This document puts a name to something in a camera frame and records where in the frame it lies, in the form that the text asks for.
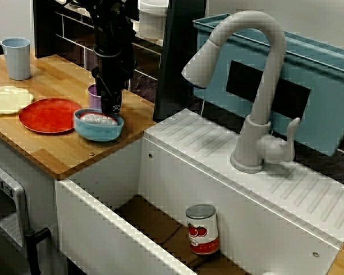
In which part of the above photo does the white toy sink unit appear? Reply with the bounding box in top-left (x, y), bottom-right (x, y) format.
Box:
top-left (54, 108), bottom-right (344, 275)

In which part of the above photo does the black cabinet handle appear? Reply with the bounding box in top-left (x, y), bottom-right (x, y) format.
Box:
top-left (24, 227), bottom-right (51, 275)

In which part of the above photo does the tomato soup can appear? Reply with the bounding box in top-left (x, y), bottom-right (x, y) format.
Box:
top-left (185, 203), bottom-right (220, 256)

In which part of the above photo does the cream scalloped plate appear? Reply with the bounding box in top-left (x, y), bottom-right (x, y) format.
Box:
top-left (0, 85), bottom-right (34, 116)

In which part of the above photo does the wide black upright panel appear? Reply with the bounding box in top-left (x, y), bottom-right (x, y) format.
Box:
top-left (153, 0), bottom-right (207, 121)

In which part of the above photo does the light blue plastic cup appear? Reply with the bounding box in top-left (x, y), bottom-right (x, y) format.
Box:
top-left (1, 37), bottom-right (32, 81)

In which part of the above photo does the red round plate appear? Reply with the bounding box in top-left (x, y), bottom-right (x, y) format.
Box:
top-left (18, 98), bottom-right (84, 135)

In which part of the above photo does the grey toy faucet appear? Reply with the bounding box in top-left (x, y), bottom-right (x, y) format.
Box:
top-left (181, 10), bottom-right (302, 174)

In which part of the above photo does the black rectangular label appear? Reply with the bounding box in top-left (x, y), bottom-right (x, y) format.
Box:
top-left (225, 60), bottom-right (312, 119)

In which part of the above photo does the blue plastic bowl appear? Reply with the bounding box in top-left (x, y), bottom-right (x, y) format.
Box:
top-left (73, 108), bottom-right (125, 142)

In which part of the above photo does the black vertical post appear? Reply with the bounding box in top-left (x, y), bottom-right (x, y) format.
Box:
top-left (33, 0), bottom-right (58, 58)

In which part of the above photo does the grey appliance door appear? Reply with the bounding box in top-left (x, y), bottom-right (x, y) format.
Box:
top-left (0, 159), bottom-right (28, 253)

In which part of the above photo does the teal plastic bin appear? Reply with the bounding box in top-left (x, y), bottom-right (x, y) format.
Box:
top-left (192, 13), bottom-right (344, 157)

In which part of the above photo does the purple plastic mug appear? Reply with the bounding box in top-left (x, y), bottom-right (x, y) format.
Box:
top-left (87, 84), bottom-right (104, 111)

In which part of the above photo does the red and white toy sushi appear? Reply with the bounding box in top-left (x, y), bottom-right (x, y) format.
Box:
top-left (79, 112), bottom-right (119, 127)

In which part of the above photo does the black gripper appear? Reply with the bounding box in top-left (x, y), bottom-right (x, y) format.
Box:
top-left (91, 42), bottom-right (137, 115)

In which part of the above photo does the plain white canister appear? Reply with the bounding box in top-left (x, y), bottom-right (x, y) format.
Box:
top-left (137, 0), bottom-right (170, 40)

